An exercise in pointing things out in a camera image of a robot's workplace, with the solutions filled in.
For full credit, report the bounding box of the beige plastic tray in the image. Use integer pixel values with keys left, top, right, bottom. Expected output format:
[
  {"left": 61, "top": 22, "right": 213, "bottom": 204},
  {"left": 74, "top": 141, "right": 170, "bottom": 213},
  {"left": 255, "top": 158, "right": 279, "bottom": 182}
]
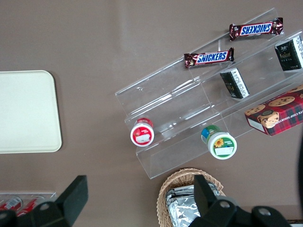
[{"left": 0, "top": 70, "right": 63, "bottom": 155}]

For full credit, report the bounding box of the light wicker basket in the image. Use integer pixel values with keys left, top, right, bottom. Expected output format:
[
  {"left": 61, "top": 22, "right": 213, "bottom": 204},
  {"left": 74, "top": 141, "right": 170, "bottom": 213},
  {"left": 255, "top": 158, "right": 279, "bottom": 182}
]
[{"left": 156, "top": 168, "right": 224, "bottom": 227}]

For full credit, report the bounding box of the silver foil packet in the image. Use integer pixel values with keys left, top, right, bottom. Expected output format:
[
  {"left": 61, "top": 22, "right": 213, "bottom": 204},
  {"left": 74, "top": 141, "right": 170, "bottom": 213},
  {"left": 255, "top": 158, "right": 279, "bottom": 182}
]
[
  {"left": 165, "top": 188, "right": 177, "bottom": 227},
  {"left": 169, "top": 185, "right": 221, "bottom": 227}
]

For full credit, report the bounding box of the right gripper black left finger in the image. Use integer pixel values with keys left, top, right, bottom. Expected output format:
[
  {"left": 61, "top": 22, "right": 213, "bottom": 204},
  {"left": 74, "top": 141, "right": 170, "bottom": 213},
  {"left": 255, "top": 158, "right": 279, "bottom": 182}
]
[{"left": 18, "top": 175, "right": 89, "bottom": 227}]

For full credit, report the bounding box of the clear acrylic stepped display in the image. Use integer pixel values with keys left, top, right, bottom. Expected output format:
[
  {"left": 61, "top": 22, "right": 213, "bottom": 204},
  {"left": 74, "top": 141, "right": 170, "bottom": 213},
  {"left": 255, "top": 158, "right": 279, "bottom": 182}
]
[{"left": 115, "top": 8, "right": 303, "bottom": 181}]

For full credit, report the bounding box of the small black box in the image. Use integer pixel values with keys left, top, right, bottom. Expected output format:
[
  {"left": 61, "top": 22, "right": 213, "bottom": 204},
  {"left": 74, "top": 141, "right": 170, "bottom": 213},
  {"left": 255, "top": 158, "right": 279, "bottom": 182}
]
[
  {"left": 219, "top": 67, "right": 251, "bottom": 100},
  {"left": 274, "top": 35, "right": 303, "bottom": 72}
]

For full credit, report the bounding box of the Snickers chocolate bar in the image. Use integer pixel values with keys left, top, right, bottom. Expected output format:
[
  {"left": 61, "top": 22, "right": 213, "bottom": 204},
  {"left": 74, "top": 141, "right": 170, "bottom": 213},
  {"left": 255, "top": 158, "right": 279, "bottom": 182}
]
[
  {"left": 184, "top": 47, "right": 235, "bottom": 70},
  {"left": 229, "top": 17, "right": 285, "bottom": 42}
]

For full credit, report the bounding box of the red lidded cup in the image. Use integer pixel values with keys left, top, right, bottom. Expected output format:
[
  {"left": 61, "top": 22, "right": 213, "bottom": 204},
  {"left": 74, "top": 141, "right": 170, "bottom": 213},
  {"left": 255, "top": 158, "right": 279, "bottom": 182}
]
[{"left": 130, "top": 117, "right": 155, "bottom": 148}]

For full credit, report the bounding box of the clear acrylic bottle rack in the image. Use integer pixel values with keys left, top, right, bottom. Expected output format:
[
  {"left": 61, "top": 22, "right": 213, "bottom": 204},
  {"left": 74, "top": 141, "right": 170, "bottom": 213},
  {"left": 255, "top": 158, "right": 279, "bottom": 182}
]
[{"left": 0, "top": 191, "right": 58, "bottom": 218}]

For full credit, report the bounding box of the green lidded cup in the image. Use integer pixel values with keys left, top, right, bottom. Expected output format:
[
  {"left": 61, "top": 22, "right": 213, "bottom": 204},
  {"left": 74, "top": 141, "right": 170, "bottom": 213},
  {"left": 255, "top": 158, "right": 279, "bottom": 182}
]
[{"left": 201, "top": 124, "right": 238, "bottom": 160}]

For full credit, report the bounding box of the red tartan cookie box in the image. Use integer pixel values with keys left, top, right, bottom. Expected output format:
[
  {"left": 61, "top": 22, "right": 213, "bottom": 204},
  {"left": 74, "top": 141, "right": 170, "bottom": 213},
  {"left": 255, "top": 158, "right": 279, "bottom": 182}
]
[{"left": 244, "top": 84, "right": 303, "bottom": 137}]

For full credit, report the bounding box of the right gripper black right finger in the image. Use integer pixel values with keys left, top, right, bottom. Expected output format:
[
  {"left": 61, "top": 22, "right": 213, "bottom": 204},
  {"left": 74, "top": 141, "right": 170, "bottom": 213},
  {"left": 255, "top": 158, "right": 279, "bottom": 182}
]
[{"left": 191, "top": 174, "right": 238, "bottom": 227}]

